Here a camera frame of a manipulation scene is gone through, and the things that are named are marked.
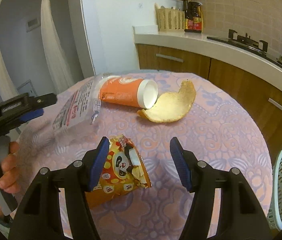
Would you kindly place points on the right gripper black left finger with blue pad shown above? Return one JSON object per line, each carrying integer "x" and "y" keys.
{"x": 38, "y": 215}

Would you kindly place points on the dark sauce bottle red label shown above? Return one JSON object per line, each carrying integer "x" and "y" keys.
{"x": 193, "y": 16}

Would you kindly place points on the black gas stove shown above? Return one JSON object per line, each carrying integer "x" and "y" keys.
{"x": 259, "y": 48}

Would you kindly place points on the beige woven basket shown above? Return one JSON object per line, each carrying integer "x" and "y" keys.
{"x": 170, "y": 20}

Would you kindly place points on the wooden cabinet door right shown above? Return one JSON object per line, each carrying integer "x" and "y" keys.
{"x": 252, "y": 93}

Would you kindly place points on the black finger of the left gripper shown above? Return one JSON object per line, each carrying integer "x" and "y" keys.
{"x": 37, "y": 104}

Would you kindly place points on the white kitchen countertop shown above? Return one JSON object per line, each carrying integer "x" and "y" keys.
{"x": 199, "y": 44}

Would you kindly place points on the white tied curtain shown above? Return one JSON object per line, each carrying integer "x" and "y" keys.
{"x": 57, "y": 63}

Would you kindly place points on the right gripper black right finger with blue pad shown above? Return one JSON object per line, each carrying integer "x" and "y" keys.
{"x": 241, "y": 215}

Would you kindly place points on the wooden cabinet door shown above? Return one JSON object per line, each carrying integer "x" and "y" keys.
{"x": 252, "y": 93}
{"x": 193, "y": 63}

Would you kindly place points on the pink floral tablecloth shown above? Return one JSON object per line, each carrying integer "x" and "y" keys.
{"x": 216, "y": 129}

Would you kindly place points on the clear printed plastic bag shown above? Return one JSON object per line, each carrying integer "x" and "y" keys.
{"x": 84, "y": 106}

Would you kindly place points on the white refrigerator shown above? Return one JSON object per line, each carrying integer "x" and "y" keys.
{"x": 103, "y": 32}

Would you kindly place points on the orange paper cup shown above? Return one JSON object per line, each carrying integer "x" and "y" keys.
{"x": 128, "y": 91}

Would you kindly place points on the wooden cabinet door left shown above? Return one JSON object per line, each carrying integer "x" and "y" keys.
{"x": 193, "y": 63}

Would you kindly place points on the pomelo peel piece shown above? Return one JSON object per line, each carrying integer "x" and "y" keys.
{"x": 171, "y": 106}

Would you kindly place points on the orange panda snack packet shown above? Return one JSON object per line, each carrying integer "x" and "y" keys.
{"x": 123, "y": 172}

